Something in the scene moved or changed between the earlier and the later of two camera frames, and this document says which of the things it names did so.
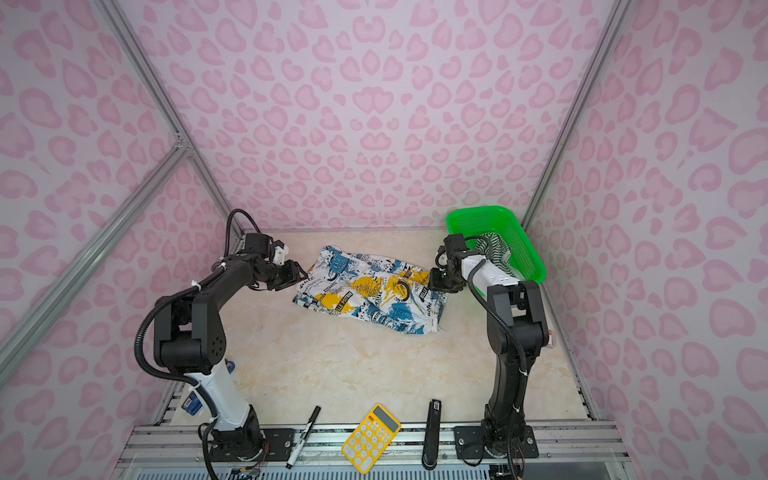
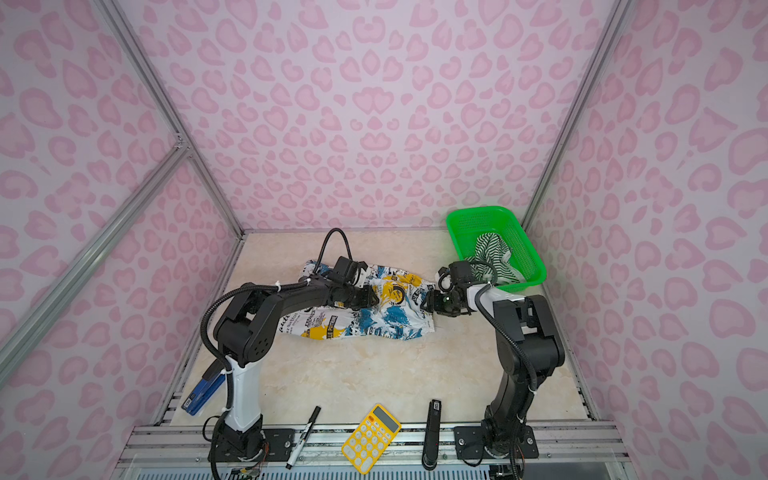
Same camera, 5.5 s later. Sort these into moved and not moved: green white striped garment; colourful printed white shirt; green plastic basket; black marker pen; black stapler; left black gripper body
Moved: colourful printed white shirt; left black gripper body
Not moved: black marker pen; green plastic basket; green white striped garment; black stapler
